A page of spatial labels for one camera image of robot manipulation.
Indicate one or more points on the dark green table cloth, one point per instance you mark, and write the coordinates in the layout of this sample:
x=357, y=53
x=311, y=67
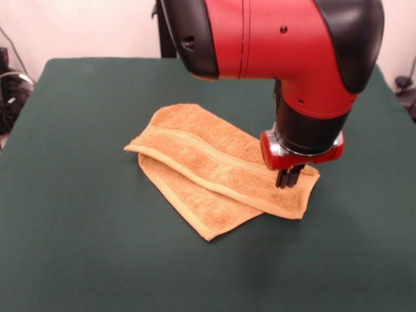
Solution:
x=97, y=227

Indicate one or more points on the black box with red light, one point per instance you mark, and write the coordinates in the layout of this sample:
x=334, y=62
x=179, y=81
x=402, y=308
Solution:
x=3, y=57

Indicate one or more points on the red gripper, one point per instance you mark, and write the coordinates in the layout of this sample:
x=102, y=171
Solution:
x=269, y=156

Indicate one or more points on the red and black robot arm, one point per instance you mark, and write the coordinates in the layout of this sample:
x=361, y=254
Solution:
x=276, y=42

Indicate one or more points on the tan terry towel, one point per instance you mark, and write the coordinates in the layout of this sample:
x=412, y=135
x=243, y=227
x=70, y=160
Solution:
x=195, y=156

